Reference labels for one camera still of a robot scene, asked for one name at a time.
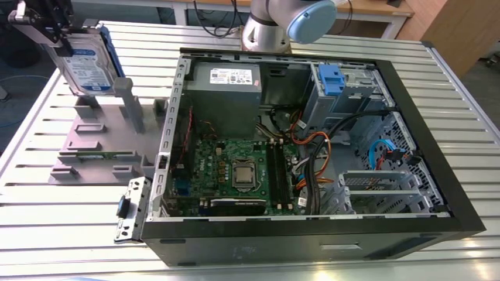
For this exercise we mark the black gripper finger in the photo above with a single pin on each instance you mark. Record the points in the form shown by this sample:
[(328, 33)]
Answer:
[(64, 47), (64, 14)]

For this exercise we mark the hard disk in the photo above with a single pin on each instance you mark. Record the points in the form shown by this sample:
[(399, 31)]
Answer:
[(84, 74)]

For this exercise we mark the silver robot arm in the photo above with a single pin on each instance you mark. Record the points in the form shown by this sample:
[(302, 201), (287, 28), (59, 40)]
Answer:
[(266, 35)]

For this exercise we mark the metal disk bay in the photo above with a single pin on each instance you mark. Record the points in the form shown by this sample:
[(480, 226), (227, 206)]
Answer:
[(375, 175)]

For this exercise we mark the grey parts rack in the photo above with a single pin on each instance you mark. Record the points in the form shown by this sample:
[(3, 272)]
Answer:
[(118, 137)]

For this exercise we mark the green RAM stick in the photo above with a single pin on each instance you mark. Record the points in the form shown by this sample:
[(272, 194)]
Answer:
[(98, 156)]

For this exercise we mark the grey power supply unit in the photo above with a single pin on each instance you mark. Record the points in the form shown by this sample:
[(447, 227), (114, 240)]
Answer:
[(223, 111)]

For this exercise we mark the green motherboard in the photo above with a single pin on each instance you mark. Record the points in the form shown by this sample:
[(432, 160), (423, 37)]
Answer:
[(211, 175)]

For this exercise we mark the silver CPU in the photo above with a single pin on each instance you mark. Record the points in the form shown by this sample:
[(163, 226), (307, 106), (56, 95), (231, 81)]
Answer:
[(244, 174)]

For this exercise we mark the CPU socket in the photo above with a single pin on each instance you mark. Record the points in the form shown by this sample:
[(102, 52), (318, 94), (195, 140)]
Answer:
[(244, 188)]

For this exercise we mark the blue plastic drive latch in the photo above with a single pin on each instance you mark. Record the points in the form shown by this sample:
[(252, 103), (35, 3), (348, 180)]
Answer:
[(330, 79)]

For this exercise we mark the black RAM slot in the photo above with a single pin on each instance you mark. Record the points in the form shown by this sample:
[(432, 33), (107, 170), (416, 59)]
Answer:
[(286, 175), (274, 175)]

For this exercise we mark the black graphics card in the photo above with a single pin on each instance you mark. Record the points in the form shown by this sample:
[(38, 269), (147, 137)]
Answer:
[(238, 205)]

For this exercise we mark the metal drive cage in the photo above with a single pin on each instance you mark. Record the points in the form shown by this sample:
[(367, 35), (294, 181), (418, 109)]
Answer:
[(351, 99)]

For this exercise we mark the wooden top desk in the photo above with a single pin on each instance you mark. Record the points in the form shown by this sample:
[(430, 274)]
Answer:
[(391, 10)]

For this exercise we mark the black open PC case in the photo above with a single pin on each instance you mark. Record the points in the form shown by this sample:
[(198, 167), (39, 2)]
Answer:
[(274, 243)]

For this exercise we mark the wooden cabinet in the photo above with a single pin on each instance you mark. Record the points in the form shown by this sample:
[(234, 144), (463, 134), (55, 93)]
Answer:
[(460, 29)]

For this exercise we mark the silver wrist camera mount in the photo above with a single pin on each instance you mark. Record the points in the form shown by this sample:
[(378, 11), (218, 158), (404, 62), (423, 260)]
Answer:
[(31, 33)]

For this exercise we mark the metal expansion slot bracket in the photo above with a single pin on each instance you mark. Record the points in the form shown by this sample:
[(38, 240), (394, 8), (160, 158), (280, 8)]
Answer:
[(138, 187)]

